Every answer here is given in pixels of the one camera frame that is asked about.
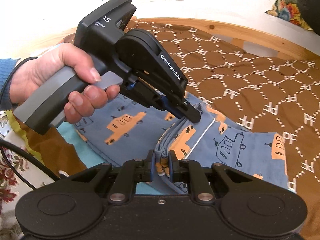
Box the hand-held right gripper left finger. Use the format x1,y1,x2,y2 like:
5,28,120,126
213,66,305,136
67,150,154,203

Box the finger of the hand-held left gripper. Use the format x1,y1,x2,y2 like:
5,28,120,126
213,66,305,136
160,91,202,124

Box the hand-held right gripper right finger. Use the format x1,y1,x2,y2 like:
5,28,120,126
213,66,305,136
168,150,253,203

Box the blue car print pants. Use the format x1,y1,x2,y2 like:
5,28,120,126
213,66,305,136
74,92,291,196

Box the person's left forearm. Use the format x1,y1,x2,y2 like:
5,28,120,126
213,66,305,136
0,57,20,110

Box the person's left hand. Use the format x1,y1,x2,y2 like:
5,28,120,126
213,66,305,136
10,42,121,125

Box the brown patterned blanket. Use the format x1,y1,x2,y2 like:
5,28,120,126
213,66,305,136
22,17,320,240

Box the white floral bed sheet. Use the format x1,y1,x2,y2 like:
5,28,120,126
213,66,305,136
0,109,62,240

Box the black cloth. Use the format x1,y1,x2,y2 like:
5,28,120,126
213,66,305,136
296,0,320,37

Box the black cable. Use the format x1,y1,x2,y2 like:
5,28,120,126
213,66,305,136
0,56,38,101
0,140,60,191

